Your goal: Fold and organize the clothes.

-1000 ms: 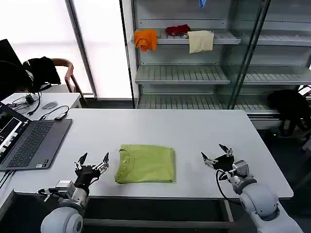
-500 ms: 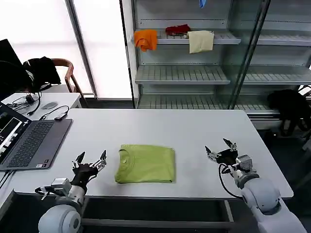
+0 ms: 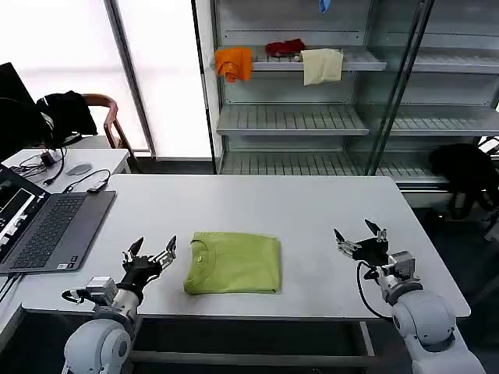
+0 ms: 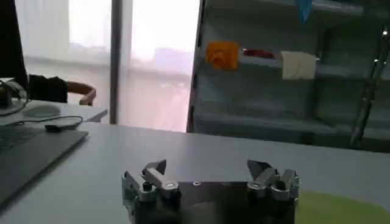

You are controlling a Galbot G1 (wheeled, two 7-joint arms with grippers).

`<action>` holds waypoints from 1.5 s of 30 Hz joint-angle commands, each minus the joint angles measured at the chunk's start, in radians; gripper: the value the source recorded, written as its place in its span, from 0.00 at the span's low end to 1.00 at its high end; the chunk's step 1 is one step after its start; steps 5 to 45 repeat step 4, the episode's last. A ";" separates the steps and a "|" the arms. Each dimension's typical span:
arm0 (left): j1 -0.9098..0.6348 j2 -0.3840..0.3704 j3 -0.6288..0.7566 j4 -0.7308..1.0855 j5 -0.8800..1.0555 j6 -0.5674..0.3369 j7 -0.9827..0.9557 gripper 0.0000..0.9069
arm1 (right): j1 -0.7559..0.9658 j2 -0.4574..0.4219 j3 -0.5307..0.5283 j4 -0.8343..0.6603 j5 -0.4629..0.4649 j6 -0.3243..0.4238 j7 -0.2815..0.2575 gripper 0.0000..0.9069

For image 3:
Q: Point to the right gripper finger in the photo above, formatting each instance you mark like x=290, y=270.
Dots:
x=377, y=230
x=347, y=246

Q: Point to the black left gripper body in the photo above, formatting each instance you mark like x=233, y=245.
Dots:
x=139, y=270

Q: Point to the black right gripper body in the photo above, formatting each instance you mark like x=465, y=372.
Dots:
x=371, y=251

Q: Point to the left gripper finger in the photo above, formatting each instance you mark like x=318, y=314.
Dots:
x=167, y=255
x=134, y=249

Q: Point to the green t-shirt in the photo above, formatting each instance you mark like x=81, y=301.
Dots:
x=234, y=265

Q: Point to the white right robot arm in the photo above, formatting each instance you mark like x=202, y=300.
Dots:
x=429, y=323

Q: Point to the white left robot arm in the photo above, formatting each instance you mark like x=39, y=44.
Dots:
x=101, y=343

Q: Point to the grey laptop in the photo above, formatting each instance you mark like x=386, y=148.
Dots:
x=54, y=230

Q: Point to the white side table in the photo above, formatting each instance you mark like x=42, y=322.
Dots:
x=105, y=157

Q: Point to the grey oval mouse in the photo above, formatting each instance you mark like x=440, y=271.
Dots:
x=78, y=169

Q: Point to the black bag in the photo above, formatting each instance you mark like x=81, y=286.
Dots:
x=460, y=167

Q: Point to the black charger block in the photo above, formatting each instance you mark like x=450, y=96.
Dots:
x=48, y=159

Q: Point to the brown wooden chair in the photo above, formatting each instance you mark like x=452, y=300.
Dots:
x=112, y=121

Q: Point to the grey metal shelf rack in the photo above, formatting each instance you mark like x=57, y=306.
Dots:
x=296, y=117

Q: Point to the black jacket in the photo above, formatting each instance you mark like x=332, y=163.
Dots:
x=68, y=113

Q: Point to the black monitor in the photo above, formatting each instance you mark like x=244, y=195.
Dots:
x=15, y=117

